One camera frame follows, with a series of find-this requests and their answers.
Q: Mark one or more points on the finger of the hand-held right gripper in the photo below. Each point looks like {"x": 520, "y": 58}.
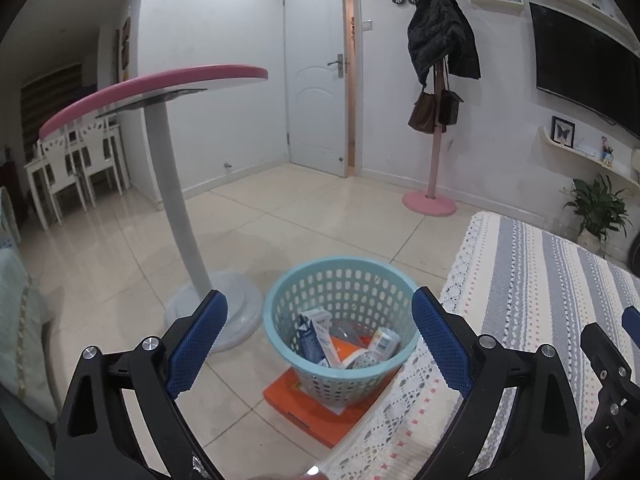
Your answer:
{"x": 602, "y": 350}
{"x": 632, "y": 318}

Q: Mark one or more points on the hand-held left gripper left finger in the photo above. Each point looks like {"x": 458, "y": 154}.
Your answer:
{"x": 197, "y": 345}

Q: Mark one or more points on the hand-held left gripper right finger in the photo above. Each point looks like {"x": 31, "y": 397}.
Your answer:
{"x": 440, "y": 340}

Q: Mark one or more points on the light blue plastic basket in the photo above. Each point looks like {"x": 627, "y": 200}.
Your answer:
{"x": 280, "y": 320}

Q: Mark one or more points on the clear plastic bottle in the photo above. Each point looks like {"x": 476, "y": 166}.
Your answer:
{"x": 345, "y": 331}

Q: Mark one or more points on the orange and white paper cup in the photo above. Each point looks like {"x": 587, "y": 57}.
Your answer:
{"x": 345, "y": 352}

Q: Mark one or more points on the blue and white milk carton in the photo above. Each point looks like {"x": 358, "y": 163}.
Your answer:
{"x": 312, "y": 335}

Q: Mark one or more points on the striped woven tablecloth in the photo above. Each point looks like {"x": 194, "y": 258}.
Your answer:
{"x": 525, "y": 285}

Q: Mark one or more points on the green potted plant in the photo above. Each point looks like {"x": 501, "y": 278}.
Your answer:
{"x": 597, "y": 205}

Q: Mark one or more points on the flat orange box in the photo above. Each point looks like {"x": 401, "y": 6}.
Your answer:
{"x": 300, "y": 410}

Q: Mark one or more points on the pink coat rack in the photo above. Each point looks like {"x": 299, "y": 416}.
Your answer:
{"x": 430, "y": 180}

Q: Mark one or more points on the small colourful figurine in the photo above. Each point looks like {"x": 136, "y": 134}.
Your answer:
{"x": 607, "y": 151}

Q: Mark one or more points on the pale upholstered seat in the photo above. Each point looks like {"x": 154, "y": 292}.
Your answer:
{"x": 20, "y": 335}

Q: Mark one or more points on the framed butterfly picture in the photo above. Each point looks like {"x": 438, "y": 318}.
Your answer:
{"x": 563, "y": 132}

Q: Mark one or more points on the white dining chair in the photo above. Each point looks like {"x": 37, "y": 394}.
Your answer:
{"x": 57, "y": 180}
{"x": 102, "y": 160}

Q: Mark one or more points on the brown hanging bag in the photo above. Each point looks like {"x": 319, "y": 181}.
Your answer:
{"x": 424, "y": 112}

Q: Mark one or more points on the dark hanging bag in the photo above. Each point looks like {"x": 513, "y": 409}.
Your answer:
{"x": 450, "y": 107}

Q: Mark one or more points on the black flat television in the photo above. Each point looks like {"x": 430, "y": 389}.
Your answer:
{"x": 580, "y": 60}

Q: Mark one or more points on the window blind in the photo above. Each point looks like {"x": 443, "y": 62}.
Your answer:
{"x": 50, "y": 105}

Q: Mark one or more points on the white door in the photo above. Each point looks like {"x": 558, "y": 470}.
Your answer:
{"x": 312, "y": 85}

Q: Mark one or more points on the black jacket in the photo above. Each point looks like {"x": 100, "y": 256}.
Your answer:
{"x": 440, "y": 30}

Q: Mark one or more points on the pink round pedestal table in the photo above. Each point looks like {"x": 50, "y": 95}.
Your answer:
{"x": 175, "y": 185}

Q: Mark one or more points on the white curved wall shelf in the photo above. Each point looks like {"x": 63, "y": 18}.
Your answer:
{"x": 585, "y": 156}

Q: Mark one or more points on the brown wall picture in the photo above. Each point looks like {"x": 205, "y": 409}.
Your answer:
{"x": 125, "y": 50}

